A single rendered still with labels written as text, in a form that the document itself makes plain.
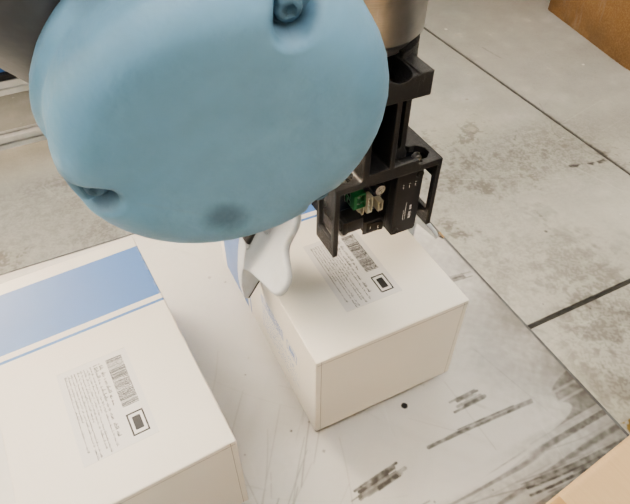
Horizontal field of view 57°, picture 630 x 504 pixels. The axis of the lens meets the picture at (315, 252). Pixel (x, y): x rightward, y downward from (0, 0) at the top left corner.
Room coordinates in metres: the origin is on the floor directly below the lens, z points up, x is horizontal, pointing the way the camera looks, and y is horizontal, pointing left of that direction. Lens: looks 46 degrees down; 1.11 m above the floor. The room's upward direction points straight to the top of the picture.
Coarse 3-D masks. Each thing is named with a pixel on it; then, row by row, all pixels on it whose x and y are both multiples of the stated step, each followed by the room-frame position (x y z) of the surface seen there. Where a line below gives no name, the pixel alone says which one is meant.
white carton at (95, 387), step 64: (128, 256) 0.31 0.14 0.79; (0, 320) 0.25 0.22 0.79; (64, 320) 0.25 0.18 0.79; (128, 320) 0.25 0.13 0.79; (0, 384) 0.20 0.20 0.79; (64, 384) 0.20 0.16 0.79; (128, 384) 0.20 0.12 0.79; (192, 384) 0.20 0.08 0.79; (64, 448) 0.15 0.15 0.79; (128, 448) 0.15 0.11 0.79; (192, 448) 0.15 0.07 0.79
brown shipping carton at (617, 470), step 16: (624, 448) 0.12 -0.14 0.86; (608, 464) 0.11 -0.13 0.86; (624, 464) 0.11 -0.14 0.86; (576, 480) 0.10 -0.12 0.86; (592, 480) 0.10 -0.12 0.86; (608, 480) 0.10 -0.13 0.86; (624, 480) 0.10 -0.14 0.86; (560, 496) 0.10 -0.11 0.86; (576, 496) 0.10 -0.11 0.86; (592, 496) 0.10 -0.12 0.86; (608, 496) 0.10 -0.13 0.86; (624, 496) 0.10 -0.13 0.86
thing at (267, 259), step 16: (288, 224) 0.28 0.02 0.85; (240, 240) 0.29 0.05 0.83; (256, 240) 0.28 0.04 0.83; (272, 240) 0.28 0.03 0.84; (288, 240) 0.27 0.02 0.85; (240, 256) 0.28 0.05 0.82; (256, 256) 0.28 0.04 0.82; (272, 256) 0.27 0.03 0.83; (288, 256) 0.26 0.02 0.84; (240, 272) 0.28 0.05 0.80; (256, 272) 0.27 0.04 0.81; (272, 272) 0.26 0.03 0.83; (288, 272) 0.25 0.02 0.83; (272, 288) 0.25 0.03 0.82; (288, 288) 0.25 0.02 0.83
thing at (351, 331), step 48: (384, 240) 0.32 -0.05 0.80; (240, 288) 0.34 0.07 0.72; (336, 288) 0.27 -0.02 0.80; (384, 288) 0.27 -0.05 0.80; (432, 288) 0.27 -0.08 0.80; (288, 336) 0.24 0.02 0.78; (336, 336) 0.22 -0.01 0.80; (384, 336) 0.23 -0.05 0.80; (432, 336) 0.24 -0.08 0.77; (336, 384) 0.21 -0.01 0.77; (384, 384) 0.23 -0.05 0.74
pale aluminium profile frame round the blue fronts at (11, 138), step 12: (0, 84) 1.43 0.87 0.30; (12, 84) 1.45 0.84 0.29; (24, 84) 1.47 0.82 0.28; (0, 132) 1.44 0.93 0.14; (12, 132) 1.44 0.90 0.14; (24, 132) 1.44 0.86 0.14; (36, 132) 1.45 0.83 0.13; (0, 144) 1.41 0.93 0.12; (12, 144) 1.42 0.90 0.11; (24, 144) 1.43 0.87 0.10
